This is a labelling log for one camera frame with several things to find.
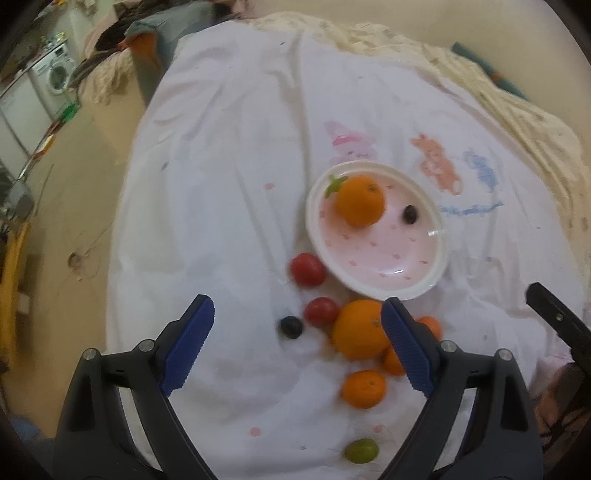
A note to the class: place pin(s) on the dark grape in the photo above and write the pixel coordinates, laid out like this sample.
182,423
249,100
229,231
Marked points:
291,327
409,214

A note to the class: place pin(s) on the small mandarin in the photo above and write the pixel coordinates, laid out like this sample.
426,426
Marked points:
431,325
391,362
363,389

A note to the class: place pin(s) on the medium orange with stem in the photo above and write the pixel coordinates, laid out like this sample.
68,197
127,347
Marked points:
360,201

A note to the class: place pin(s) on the large orange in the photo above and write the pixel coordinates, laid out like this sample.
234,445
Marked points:
358,330

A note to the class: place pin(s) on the pile of clothes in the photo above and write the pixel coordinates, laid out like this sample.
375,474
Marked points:
115,32

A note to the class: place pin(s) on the teal board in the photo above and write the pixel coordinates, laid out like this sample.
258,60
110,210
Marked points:
494,71

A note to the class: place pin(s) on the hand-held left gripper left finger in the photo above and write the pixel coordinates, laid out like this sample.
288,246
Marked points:
189,344

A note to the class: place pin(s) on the red cherry tomato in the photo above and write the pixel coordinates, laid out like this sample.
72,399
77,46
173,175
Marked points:
308,270
321,312

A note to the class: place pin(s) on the white washing machine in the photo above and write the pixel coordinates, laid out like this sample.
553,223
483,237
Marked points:
53,76

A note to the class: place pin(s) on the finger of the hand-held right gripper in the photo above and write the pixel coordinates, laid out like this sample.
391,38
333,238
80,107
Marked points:
556,318

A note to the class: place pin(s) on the green grape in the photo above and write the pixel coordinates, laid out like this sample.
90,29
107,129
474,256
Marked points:
361,451

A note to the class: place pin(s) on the white and pink plate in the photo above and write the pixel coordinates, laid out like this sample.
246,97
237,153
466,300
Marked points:
383,258

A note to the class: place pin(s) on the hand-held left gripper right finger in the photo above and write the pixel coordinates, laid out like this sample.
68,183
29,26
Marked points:
408,344

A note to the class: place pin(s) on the green basin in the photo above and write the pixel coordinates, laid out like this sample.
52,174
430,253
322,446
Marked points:
70,112

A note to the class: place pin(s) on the cream patterned blanket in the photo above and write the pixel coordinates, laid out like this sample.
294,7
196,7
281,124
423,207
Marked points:
508,106

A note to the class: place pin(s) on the teal and orange furniture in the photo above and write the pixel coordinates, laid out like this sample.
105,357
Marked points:
152,50

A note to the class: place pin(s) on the white printed bedsheet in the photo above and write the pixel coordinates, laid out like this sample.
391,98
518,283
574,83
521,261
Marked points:
231,161

